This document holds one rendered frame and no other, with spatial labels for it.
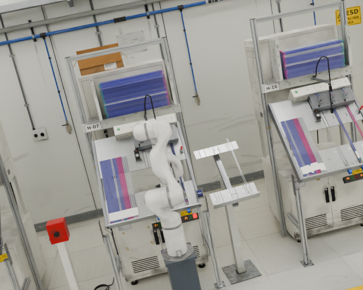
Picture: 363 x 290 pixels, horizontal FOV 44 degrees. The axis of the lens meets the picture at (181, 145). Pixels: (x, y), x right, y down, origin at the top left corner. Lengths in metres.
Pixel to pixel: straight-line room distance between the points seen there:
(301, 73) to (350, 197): 1.12
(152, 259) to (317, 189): 1.47
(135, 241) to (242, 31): 2.65
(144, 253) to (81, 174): 1.77
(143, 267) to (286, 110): 1.72
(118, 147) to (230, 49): 2.10
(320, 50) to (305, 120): 0.57
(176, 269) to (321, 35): 2.30
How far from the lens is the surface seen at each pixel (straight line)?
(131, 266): 3.75
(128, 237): 3.63
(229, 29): 5.06
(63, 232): 3.42
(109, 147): 3.48
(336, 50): 3.82
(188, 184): 3.30
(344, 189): 3.95
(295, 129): 3.60
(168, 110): 3.50
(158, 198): 2.50
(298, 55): 3.69
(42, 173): 5.22
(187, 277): 2.70
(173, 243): 2.61
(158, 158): 2.50
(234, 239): 3.54
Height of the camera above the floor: 2.01
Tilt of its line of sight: 16 degrees down
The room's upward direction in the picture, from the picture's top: 12 degrees counter-clockwise
